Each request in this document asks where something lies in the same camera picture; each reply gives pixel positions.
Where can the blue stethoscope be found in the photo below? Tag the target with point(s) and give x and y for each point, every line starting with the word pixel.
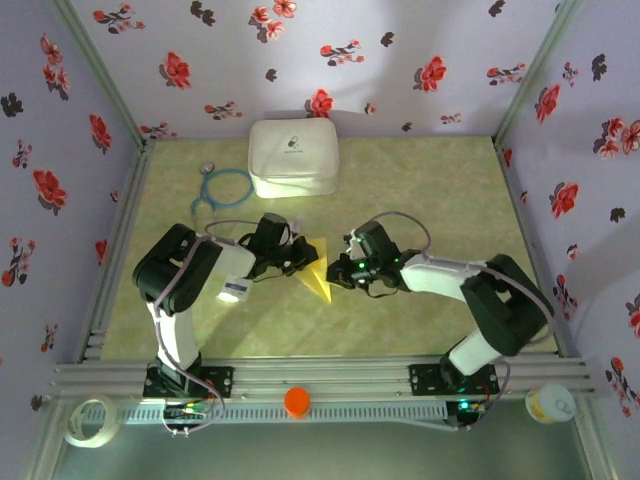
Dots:
pixel 206 167

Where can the clear tape roll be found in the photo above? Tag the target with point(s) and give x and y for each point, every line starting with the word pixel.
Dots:
pixel 92 442

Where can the white medicine case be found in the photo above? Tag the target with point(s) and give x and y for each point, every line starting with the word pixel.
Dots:
pixel 292 150

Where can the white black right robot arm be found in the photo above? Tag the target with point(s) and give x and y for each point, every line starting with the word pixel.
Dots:
pixel 435 275

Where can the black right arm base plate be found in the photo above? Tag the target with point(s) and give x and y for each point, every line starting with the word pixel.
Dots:
pixel 425 380

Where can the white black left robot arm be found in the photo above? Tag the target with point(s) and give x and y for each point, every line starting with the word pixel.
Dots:
pixel 235 257

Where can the aluminium side rail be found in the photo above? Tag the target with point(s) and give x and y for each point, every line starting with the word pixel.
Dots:
pixel 118 250
pixel 533 250

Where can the white yellow jar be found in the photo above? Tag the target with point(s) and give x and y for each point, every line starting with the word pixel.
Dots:
pixel 550 404

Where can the orange bottle cap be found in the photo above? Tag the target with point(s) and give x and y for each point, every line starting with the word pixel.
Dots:
pixel 297 400

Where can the aluminium front rail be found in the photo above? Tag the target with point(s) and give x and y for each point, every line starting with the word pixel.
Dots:
pixel 320 375

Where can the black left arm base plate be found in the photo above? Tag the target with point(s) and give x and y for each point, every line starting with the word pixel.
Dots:
pixel 220 380

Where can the white blue medicine box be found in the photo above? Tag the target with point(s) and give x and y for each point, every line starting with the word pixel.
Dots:
pixel 236 288

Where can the white left camera mount bracket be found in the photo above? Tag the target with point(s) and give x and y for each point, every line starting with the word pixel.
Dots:
pixel 288 238

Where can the aluminium frame post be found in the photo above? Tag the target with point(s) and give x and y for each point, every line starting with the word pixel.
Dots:
pixel 45 445
pixel 105 75
pixel 597 445
pixel 532 75

